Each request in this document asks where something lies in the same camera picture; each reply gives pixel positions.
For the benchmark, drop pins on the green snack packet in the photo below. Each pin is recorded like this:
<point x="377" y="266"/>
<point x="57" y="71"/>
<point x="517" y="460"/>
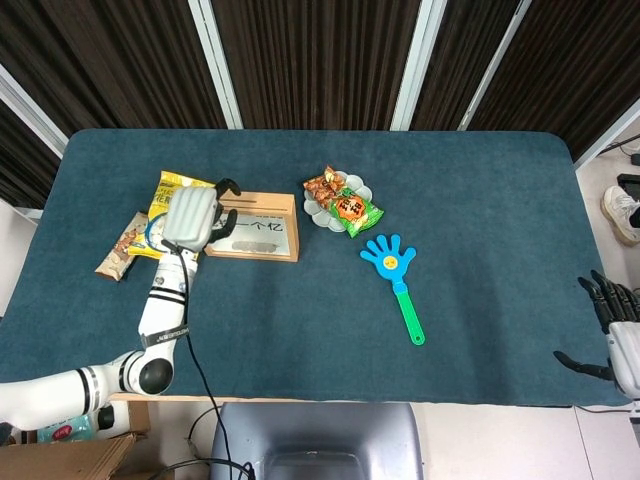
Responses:
<point x="355" y="212"/>

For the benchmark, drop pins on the yellow marshmallow bag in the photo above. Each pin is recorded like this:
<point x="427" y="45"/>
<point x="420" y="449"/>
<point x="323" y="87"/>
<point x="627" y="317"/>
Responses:
<point x="162" y="192"/>

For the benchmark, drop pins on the white partition post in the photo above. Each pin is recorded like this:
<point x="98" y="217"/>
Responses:
<point x="417" y="65"/>
<point x="216" y="65"/>
<point x="494" y="65"/>
<point x="610" y="135"/>
<point x="30" y="112"/>

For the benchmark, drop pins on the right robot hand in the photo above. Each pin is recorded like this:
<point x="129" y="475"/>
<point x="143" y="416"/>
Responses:
<point x="625" y="350"/>

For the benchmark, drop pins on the blue hand clapper toy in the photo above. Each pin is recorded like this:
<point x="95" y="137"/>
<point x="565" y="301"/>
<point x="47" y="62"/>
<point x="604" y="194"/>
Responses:
<point x="390" y="260"/>

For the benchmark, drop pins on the wooden coin box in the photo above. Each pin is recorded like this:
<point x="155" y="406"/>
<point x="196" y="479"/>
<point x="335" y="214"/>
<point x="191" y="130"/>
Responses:
<point x="270" y="202"/>

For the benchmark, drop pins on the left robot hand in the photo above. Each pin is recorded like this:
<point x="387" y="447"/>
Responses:
<point x="190" y="220"/>

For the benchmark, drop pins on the orange-brown snack packet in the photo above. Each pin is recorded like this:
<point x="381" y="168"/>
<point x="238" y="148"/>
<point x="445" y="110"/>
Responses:
<point x="320" y="187"/>

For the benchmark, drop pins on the dark teal tablecloth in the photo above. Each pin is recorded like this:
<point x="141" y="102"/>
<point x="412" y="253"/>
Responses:
<point x="450" y="200"/>

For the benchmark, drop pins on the white sneaker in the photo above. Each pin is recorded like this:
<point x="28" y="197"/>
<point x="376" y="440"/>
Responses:
<point x="620" y="210"/>

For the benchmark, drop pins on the brown snack bar packet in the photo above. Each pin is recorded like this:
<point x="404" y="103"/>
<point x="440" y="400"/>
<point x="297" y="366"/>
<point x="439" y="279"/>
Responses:
<point x="117" y="255"/>

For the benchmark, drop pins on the black box device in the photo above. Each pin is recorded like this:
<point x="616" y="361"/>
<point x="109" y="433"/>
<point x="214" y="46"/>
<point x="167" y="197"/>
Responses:
<point x="629" y="181"/>

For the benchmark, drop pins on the cardboard box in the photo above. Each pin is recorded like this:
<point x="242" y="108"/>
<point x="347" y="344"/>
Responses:
<point x="60" y="457"/>

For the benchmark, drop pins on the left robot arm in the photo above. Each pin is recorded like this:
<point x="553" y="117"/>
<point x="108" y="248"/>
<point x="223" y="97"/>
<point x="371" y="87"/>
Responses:
<point x="165" y="300"/>

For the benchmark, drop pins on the teal paper packet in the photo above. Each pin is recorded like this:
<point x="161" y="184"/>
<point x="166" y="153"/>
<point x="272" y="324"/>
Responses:
<point x="65" y="430"/>

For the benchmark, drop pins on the grey flower-shaped plate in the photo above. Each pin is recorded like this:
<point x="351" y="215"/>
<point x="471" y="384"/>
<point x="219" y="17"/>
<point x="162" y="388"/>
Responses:
<point x="315" y="212"/>

